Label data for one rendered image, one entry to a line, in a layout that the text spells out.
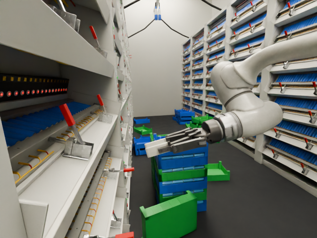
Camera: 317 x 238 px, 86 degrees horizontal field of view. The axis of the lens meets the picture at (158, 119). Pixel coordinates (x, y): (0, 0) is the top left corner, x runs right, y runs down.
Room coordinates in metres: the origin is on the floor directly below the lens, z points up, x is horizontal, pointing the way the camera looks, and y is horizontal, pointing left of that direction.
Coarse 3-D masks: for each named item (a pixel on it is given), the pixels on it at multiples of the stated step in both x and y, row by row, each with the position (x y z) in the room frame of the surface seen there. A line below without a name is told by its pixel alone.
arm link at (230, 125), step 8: (232, 112) 0.53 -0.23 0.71; (216, 120) 0.53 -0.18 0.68; (224, 120) 0.50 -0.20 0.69; (232, 120) 0.50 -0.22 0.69; (224, 128) 0.49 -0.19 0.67; (232, 128) 0.49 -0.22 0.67; (240, 128) 0.49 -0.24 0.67; (224, 136) 0.50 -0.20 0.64; (232, 136) 0.49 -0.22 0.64; (240, 136) 0.51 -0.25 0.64
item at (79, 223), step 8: (104, 160) 0.59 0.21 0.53; (104, 168) 0.56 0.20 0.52; (96, 176) 0.48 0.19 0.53; (96, 184) 0.44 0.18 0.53; (104, 184) 0.47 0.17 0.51; (88, 192) 0.40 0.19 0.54; (88, 200) 0.37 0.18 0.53; (80, 208) 0.34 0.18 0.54; (88, 208) 0.34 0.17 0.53; (80, 216) 0.31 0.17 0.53; (80, 224) 0.29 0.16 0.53; (72, 232) 0.27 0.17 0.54; (80, 232) 0.28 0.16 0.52
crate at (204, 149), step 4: (156, 136) 1.09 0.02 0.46; (164, 136) 1.11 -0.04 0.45; (196, 148) 0.94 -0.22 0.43; (200, 148) 0.94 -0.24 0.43; (204, 148) 0.95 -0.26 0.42; (168, 152) 0.92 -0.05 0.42; (172, 152) 0.92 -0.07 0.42; (180, 152) 0.93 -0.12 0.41; (184, 152) 0.93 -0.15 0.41; (188, 152) 0.93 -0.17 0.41; (192, 152) 0.94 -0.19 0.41; (196, 152) 0.94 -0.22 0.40; (200, 152) 0.94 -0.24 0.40
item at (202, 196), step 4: (156, 184) 1.05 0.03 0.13; (156, 188) 1.05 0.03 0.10; (204, 188) 0.95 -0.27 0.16; (200, 192) 0.95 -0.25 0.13; (204, 192) 0.95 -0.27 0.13; (160, 196) 0.91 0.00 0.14; (168, 196) 0.92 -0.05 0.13; (172, 196) 0.92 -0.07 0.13; (176, 196) 0.92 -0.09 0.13; (196, 196) 0.94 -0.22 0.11; (200, 196) 0.94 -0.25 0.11; (204, 196) 0.95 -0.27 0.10; (160, 200) 0.91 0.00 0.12; (164, 200) 0.91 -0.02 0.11; (200, 200) 0.95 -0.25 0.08
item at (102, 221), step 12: (108, 156) 0.67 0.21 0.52; (120, 156) 0.69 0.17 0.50; (96, 168) 0.56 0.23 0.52; (108, 180) 0.51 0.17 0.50; (108, 192) 0.45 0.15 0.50; (96, 204) 0.39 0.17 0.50; (108, 204) 0.40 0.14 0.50; (96, 216) 0.35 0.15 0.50; (108, 216) 0.36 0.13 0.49; (96, 228) 0.32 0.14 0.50; (108, 228) 0.32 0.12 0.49
